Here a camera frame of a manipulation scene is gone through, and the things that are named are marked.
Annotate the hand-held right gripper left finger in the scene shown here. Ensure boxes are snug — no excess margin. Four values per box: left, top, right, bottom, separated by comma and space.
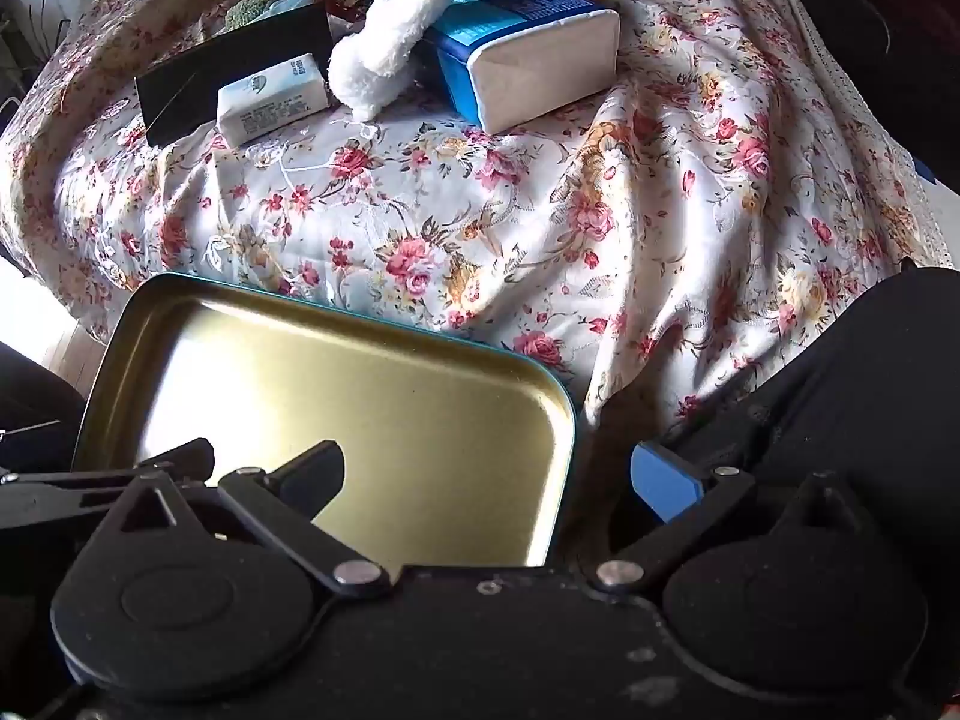
97, 439, 395, 601

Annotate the green plush ball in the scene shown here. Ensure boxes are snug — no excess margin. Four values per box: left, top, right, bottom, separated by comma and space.
225, 0, 290, 35

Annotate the small white tissue packet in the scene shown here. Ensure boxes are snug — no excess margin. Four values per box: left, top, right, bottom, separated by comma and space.
217, 52, 332, 147

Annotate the black rectangular box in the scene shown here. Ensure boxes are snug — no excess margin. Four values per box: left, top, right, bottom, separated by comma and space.
135, 1, 335, 147

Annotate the blue tissue pack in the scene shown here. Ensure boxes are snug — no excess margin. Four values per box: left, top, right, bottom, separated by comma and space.
416, 0, 621, 134

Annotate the person's leg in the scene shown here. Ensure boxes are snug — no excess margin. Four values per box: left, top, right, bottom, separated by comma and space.
660, 262, 960, 496
0, 341, 87, 470

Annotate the white plush toy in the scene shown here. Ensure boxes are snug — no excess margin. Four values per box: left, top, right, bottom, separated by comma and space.
328, 0, 460, 123

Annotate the person's right leg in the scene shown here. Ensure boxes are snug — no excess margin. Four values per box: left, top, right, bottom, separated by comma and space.
660, 262, 960, 496

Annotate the floral bedspread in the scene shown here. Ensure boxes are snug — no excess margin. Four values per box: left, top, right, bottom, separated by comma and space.
0, 0, 957, 428

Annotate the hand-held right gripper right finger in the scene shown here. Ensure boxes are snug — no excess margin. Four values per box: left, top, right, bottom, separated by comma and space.
592, 441, 875, 593

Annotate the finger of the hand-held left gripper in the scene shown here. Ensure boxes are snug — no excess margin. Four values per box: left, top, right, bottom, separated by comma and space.
0, 439, 216, 533

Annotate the gold metal tin tray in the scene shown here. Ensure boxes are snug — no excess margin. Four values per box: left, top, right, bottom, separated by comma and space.
71, 272, 580, 569

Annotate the person's left leg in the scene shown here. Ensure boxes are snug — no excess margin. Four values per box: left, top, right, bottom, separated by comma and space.
0, 341, 87, 470

